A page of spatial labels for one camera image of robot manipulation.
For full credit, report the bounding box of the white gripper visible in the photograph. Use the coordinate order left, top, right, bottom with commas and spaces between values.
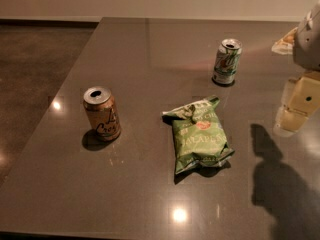
271, 1, 320, 137

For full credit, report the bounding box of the orange LaCroix soda can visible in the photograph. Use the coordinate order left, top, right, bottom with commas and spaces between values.
83, 86, 121, 142

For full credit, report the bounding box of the green white 7up can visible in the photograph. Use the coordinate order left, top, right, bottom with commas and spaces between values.
212, 38, 242, 86

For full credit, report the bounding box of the green jalapeno chips bag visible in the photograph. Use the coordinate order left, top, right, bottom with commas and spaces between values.
162, 95, 234, 175

